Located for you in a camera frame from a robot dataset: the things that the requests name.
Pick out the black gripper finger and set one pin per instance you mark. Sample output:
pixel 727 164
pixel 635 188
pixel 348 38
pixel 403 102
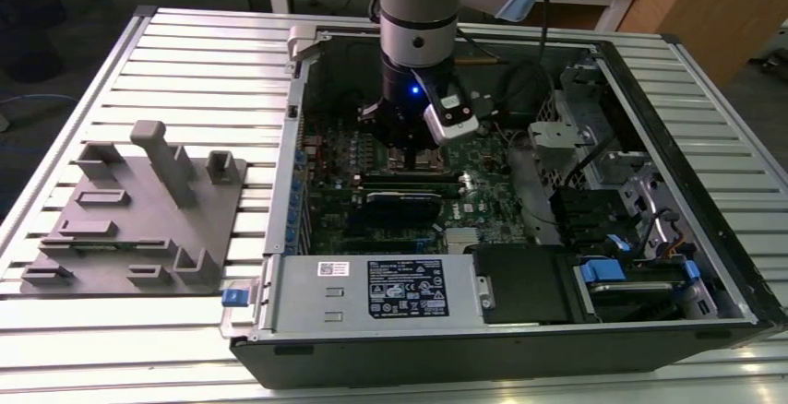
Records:
pixel 409 157

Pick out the silver CPU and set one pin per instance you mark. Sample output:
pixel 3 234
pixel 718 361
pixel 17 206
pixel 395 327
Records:
pixel 429 157

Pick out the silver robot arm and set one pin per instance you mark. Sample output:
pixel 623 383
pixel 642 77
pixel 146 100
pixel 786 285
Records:
pixel 419 16

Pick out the CPU socket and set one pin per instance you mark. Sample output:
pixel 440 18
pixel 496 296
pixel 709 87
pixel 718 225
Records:
pixel 397 173

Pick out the black expansion slot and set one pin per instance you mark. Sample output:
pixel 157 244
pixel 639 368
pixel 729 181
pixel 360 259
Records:
pixel 383 246
pixel 383 232

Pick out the silver rear slot panel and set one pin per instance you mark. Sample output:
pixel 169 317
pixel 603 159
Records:
pixel 280 192

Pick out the black RAM stick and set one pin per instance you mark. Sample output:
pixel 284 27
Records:
pixel 407 177

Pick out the black graphics card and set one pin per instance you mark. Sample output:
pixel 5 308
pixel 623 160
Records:
pixel 404 210

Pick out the green motherboard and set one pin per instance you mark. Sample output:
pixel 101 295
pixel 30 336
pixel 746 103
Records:
pixel 494 182

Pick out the silver chipset heat sink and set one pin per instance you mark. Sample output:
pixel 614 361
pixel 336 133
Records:
pixel 461 240

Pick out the gray plastic baffle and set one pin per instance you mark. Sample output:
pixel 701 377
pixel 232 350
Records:
pixel 530 192

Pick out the gray case latch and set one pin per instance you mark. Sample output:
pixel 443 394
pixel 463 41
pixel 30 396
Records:
pixel 303 39

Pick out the perforated metal drive cage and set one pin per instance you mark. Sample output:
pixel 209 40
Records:
pixel 555 134

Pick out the white barcode sticker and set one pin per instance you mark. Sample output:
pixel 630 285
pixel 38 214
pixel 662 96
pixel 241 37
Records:
pixel 335 269

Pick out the black rating label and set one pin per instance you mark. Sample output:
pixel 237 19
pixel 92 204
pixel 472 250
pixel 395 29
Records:
pixel 409 288

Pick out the black plastic block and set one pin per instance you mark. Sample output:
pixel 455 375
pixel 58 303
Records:
pixel 586 215

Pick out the silver power supply unit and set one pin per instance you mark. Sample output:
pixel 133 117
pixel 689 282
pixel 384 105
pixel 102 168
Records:
pixel 308 298

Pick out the blue disk carrier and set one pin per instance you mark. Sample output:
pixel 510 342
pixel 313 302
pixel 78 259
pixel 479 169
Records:
pixel 600 270

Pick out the blue power supply latch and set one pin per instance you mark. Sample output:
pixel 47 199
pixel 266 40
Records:
pixel 234 298

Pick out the black PC case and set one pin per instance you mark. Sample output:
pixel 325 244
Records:
pixel 431 362

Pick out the gray parts rack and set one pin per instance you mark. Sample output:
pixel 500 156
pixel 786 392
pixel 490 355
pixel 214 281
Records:
pixel 142 229

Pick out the hard disk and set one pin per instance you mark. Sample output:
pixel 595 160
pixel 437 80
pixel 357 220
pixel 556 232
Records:
pixel 628 300

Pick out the blue plastic clip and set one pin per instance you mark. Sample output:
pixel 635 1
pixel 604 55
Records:
pixel 691 270

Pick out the wooden cabinet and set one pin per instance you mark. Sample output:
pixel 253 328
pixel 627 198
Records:
pixel 709 7

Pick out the gray chair base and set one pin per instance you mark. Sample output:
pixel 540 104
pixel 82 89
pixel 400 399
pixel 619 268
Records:
pixel 777 53

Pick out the black office chair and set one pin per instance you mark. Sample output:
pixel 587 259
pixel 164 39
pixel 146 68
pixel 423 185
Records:
pixel 31 30

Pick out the small dark wrist camera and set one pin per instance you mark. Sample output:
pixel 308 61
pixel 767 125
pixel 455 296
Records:
pixel 369 111

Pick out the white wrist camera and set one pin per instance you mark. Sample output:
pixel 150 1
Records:
pixel 452 122

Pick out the silver chassis bracket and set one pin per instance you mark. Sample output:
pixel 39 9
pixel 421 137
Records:
pixel 647 192

